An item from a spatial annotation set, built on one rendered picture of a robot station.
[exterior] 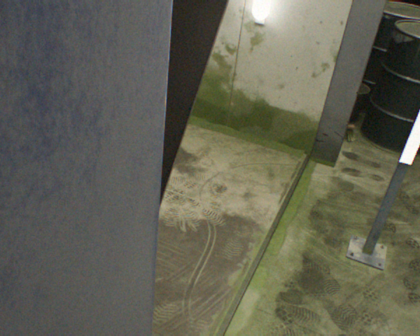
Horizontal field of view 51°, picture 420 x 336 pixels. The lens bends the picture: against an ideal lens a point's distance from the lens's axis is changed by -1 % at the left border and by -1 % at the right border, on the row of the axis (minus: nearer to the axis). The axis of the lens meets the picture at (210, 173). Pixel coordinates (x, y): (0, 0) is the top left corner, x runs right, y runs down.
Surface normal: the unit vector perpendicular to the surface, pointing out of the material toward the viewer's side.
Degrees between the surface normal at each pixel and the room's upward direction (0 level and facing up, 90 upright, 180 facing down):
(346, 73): 90
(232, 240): 0
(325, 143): 90
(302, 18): 90
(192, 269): 0
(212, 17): 90
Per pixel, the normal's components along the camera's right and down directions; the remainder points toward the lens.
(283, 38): -0.39, 0.48
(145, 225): 0.91, 0.30
